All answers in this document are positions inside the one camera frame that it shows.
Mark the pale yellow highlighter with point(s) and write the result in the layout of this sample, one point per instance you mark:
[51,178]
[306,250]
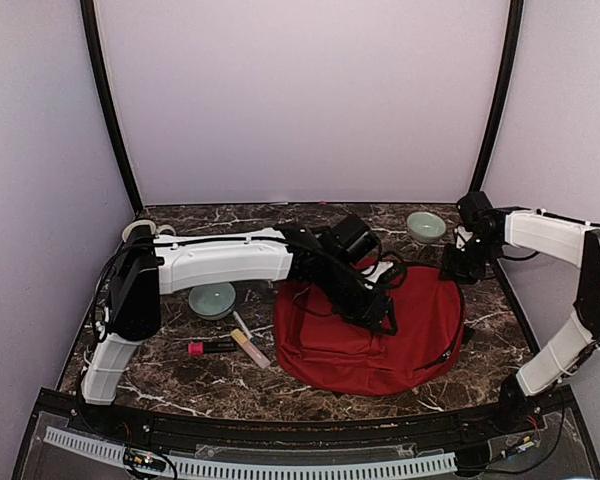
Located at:
[250,349]

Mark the right black frame post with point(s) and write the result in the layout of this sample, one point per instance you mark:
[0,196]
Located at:
[500,94]

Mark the white slotted cable duct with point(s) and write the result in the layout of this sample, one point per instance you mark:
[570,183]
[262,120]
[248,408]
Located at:
[214,462]

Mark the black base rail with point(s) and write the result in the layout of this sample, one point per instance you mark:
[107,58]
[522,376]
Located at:
[278,417]

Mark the teal capped white marker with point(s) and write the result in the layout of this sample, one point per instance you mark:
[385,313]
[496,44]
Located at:
[243,326]

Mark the red student backpack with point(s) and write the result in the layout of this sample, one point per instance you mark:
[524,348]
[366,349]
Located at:
[321,350]

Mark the left black frame post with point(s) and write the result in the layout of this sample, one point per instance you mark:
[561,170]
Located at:
[99,71]

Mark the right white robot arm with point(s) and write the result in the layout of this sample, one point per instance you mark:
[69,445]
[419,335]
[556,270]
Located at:
[559,274]

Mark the celadon bowl far right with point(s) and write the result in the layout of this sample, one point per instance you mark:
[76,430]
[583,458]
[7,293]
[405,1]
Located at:
[426,227]

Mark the cream patterned mug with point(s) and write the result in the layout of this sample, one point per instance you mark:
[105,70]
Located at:
[147,226]

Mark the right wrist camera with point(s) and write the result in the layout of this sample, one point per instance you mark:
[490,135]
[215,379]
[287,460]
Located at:
[462,236]

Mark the celadon bowl near left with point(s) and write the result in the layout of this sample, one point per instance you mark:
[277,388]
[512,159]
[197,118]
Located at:
[212,302]

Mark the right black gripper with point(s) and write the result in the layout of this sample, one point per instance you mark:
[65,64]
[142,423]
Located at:
[451,268]

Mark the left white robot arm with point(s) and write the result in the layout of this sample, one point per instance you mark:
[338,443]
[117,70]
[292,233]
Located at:
[152,263]

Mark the celadon bowl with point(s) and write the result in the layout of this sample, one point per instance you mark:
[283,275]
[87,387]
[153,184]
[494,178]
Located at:
[426,227]
[212,302]

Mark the black frame post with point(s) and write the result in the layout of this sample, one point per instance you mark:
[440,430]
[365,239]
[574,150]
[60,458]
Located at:
[500,94]
[99,71]

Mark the pink black highlighter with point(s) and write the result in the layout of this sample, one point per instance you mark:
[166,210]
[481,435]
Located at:
[211,347]

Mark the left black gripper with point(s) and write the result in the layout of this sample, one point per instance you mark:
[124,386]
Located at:
[367,314]

